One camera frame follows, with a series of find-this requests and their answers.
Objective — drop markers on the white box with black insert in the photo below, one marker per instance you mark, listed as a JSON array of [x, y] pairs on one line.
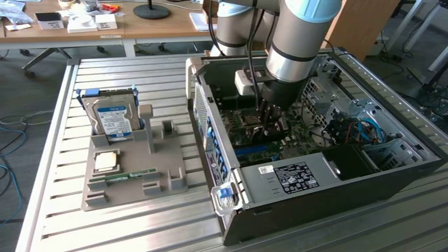
[[48, 17]]

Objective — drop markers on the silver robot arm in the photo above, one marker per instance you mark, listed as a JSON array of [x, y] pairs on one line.
[[298, 39]]

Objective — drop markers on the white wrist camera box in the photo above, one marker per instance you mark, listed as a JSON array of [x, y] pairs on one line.
[[243, 84]]

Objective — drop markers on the black plastic fan shroud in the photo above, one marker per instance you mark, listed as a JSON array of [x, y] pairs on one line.
[[350, 162]]

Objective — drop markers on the silver perforated disk bay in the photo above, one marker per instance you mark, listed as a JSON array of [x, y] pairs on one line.
[[336, 103]]

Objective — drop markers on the white card with red print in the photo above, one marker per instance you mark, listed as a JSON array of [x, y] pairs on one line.
[[18, 27]]

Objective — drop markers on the green motherboard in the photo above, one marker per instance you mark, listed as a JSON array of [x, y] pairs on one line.
[[295, 147]]

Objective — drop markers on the clear plastic bag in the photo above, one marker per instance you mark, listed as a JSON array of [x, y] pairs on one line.
[[14, 13]]

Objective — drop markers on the wooden desk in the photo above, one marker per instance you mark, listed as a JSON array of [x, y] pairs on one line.
[[87, 36]]

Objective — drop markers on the stack of white papers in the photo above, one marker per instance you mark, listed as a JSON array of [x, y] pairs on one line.
[[202, 25]]

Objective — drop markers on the white box with round cup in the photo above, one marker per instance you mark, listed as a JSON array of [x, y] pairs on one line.
[[82, 26]]

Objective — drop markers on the silver hinged disk bracket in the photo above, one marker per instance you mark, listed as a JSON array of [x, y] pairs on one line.
[[395, 155]]

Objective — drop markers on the blue expansion slot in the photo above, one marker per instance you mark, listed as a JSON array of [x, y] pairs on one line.
[[250, 151]]

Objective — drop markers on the black floor stand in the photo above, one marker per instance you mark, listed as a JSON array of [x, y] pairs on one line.
[[420, 76]]

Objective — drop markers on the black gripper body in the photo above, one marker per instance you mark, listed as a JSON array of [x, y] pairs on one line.
[[280, 94]]

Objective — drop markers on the wooden cabinet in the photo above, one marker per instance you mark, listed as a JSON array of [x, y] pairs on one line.
[[371, 34]]

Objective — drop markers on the green RAM stick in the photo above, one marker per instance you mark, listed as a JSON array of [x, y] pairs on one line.
[[123, 176]]

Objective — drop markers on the silver CPU chip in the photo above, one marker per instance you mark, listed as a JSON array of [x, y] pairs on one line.
[[104, 161]]

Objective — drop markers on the hard disk in blue caddy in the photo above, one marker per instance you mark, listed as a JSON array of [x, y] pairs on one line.
[[112, 118]]

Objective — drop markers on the small cardboard box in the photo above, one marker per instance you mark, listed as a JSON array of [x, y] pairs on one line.
[[210, 9]]

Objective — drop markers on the CPU socket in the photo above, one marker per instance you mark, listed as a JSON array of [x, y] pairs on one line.
[[247, 118]]

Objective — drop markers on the silver chipset heatsink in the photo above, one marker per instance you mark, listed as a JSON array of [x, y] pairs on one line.
[[294, 153]]

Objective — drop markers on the red plastic object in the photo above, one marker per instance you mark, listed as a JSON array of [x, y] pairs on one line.
[[110, 8]]

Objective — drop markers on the grey parts rack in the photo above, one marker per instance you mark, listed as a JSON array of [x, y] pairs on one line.
[[140, 157]]

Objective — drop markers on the silver power supply unit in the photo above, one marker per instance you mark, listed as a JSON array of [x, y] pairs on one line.
[[252, 181]]

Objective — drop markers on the black open PC case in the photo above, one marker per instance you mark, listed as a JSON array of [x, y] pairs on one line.
[[315, 218]]

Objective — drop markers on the blue case latch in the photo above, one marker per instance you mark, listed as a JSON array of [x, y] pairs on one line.
[[224, 193]]

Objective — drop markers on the black round lamp base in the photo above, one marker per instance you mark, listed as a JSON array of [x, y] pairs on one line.
[[152, 11]]

